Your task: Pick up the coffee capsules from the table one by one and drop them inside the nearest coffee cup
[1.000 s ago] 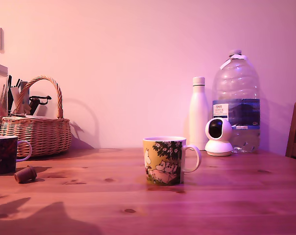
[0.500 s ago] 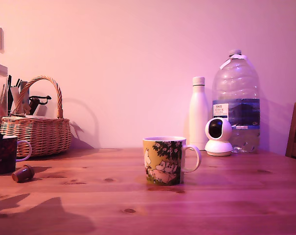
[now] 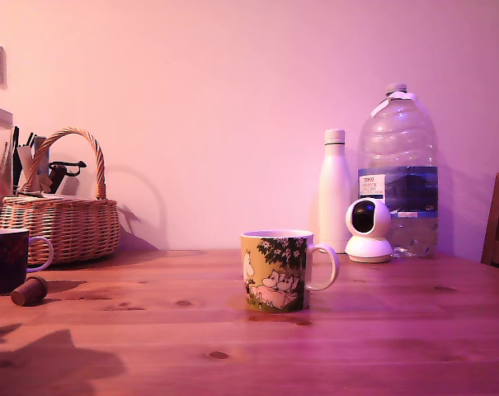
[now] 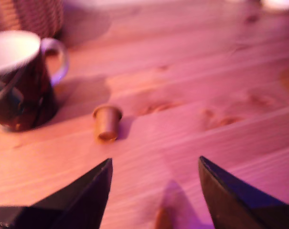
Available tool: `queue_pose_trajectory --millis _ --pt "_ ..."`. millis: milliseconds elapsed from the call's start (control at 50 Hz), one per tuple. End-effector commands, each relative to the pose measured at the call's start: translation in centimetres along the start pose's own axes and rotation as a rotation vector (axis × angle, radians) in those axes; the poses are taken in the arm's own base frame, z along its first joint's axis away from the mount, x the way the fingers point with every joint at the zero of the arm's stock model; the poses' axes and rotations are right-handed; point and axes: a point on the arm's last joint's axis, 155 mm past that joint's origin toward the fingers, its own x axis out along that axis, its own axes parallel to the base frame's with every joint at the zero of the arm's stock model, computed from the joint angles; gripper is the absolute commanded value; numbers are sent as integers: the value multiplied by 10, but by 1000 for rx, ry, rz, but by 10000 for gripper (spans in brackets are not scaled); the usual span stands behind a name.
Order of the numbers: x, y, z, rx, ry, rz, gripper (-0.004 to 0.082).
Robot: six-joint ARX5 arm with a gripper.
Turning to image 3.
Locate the yellow cartoon print mug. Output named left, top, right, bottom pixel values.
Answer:
left=240, top=229, right=341, bottom=314

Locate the white insulated bottle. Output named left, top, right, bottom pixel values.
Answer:
left=318, top=129, right=354, bottom=254

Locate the large clear water bottle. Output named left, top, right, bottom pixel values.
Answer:
left=357, top=82, right=440, bottom=259

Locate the white card in basket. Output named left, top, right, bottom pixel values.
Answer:
left=16, top=147, right=36, bottom=192

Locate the wooden chair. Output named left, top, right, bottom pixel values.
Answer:
left=480, top=172, right=499, bottom=270

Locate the dark red patterned mug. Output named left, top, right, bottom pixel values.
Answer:
left=0, top=228, right=54, bottom=295

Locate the small white round camera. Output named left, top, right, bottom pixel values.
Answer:
left=344, top=199, right=394, bottom=264

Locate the wicker basket with handle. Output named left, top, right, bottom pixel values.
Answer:
left=0, top=127, right=121, bottom=266

